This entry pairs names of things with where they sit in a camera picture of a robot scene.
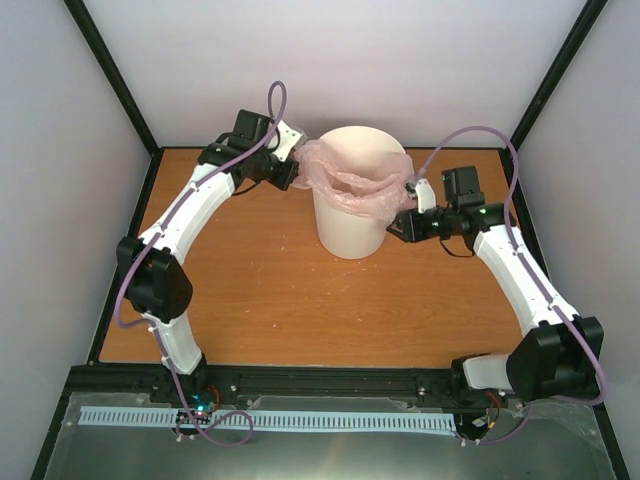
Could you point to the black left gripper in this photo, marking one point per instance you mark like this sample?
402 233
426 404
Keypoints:
290 173

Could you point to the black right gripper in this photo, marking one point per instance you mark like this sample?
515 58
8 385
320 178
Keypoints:
407 222

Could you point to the pink translucent plastic trash bag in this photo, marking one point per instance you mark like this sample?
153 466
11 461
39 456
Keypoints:
378 195

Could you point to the white plastic trash bin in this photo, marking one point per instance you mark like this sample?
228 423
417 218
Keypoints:
345 235

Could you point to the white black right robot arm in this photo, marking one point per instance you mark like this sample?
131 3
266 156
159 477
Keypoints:
558 353

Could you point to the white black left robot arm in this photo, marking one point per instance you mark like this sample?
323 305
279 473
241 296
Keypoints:
259 149

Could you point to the green lit circuit board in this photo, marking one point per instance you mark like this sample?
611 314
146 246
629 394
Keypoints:
205 405

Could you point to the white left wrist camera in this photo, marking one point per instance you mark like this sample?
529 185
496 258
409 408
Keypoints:
286 140

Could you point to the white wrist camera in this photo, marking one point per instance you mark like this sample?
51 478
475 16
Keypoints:
421 194
286 140

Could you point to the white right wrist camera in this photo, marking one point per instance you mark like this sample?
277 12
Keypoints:
421 194

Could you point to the right small wired circuit board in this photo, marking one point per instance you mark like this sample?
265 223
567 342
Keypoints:
487 421

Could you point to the black frame post left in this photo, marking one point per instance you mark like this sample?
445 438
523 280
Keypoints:
98 47

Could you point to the black frame post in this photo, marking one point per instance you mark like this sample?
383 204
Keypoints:
578 33
98 47

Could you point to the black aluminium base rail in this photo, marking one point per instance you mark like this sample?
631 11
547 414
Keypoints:
235 385

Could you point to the black frame post right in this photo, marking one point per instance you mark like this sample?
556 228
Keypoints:
578 33

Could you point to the light blue slotted cable duct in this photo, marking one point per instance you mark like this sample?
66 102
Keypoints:
272 421

